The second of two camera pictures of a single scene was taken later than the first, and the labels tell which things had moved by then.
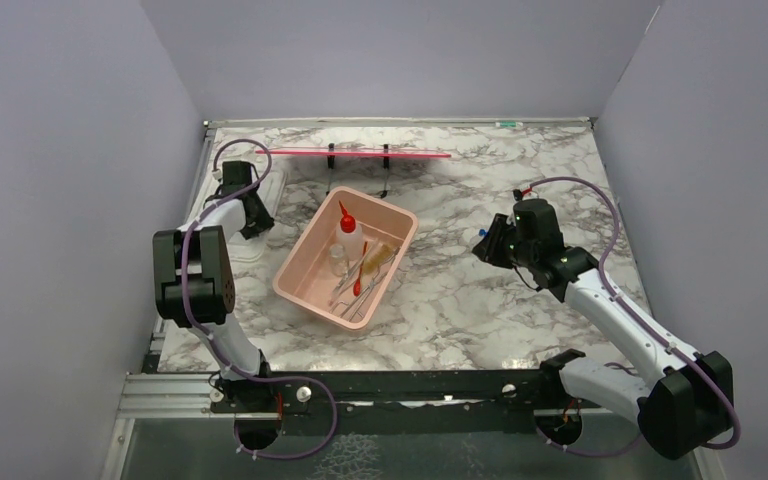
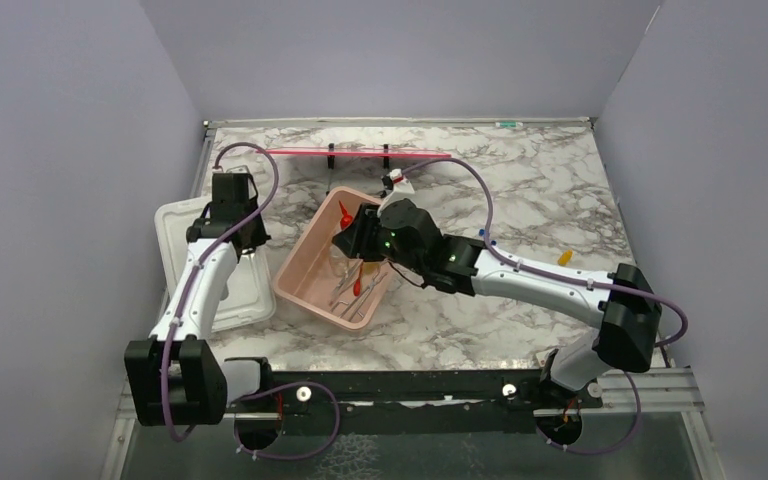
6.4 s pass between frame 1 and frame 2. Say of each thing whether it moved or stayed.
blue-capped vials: stayed
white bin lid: moved
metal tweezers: stayed
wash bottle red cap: stayed
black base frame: stayed
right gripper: moved
